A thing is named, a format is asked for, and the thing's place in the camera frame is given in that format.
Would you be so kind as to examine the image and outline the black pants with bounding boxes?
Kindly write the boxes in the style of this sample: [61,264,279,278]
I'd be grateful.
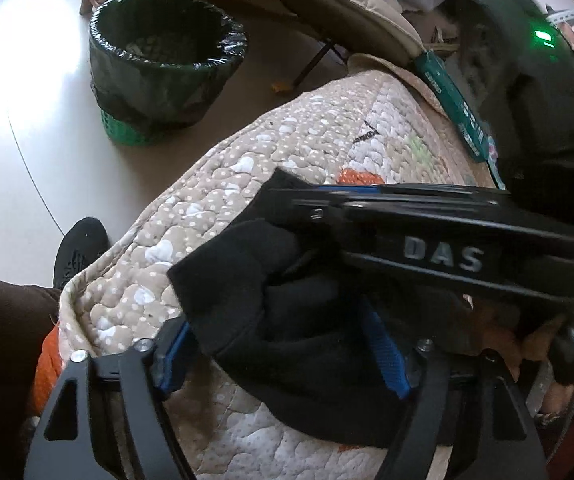
[167,167,523,448]

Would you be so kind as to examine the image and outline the white metal shelving rack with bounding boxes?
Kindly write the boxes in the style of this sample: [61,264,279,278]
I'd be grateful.
[547,7,574,28]

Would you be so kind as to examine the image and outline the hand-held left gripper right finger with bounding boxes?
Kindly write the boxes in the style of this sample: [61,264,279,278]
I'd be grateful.
[359,305,550,480]

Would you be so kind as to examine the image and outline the black shoe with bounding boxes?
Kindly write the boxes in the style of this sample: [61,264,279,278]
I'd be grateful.
[53,217,110,291]

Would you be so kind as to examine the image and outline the beige seat cushion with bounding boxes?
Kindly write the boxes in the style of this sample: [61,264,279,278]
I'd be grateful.
[267,0,425,66]

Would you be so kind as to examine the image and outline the beige quilted blanket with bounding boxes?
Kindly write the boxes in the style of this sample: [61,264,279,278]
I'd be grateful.
[34,52,513,480]

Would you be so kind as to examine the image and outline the person's right hand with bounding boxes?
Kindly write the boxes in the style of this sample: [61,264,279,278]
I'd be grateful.
[477,305,538,361]

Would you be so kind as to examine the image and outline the green plastic basket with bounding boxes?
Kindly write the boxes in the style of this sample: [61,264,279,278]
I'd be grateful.
[98,105,168,147]

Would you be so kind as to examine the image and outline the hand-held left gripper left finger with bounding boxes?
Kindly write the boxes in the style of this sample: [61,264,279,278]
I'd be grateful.
[22,317,198,480]

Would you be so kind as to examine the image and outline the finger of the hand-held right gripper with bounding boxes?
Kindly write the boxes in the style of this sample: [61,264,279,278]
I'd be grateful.
[267,182,510,241]

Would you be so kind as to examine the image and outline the green bin with black bag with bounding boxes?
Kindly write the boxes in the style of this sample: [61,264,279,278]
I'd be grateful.
[88,0,248,133]

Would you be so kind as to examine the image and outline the long green box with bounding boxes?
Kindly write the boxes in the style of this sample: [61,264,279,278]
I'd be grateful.
[414,50,498,163]

